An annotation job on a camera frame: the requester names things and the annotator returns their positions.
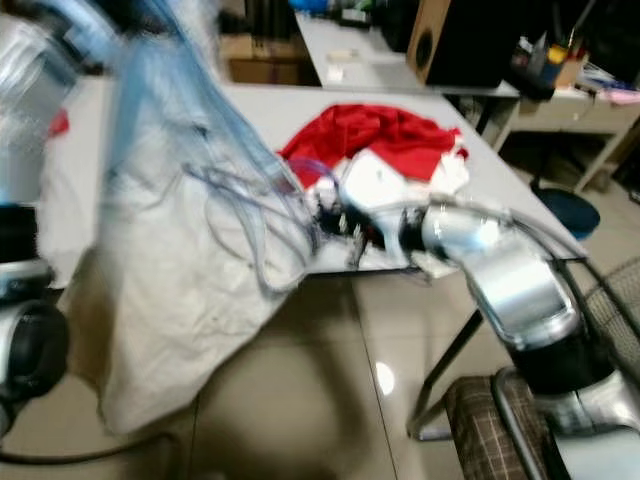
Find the cream shirt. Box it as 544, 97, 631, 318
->
40, 70, 346, 437

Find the red cloth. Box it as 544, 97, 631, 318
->
277, 103, 469, 191

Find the white folding table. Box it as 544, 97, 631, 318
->
220, 82, 586, 441

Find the brown black speaker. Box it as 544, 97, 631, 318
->
406, 0, 523, 89

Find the blue round stool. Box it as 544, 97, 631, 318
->
532, 186, 604, 241

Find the plaid chair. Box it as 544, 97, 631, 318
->
442, 368, 571, 480

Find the black pen holder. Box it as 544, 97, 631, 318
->
505, 33, 589, 99

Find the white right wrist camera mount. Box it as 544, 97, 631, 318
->
340, 150, 446, 266

